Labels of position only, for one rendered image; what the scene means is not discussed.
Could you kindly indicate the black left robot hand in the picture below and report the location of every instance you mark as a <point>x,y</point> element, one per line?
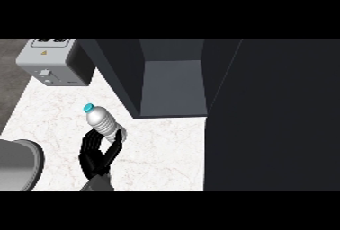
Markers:
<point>92,155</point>

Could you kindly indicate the clear water bottle blue cap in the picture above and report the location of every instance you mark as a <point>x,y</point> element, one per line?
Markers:
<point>102,121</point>

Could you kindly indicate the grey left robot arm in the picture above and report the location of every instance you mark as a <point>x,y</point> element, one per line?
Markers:
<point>98,184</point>

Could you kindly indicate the dark grey open cabinet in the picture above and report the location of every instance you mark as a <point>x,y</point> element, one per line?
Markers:
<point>149,77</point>

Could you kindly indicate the dark grey cabinet door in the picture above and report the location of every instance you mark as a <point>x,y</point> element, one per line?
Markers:
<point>272,115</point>

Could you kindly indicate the grey toaster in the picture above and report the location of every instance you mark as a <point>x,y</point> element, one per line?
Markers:
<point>55,61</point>

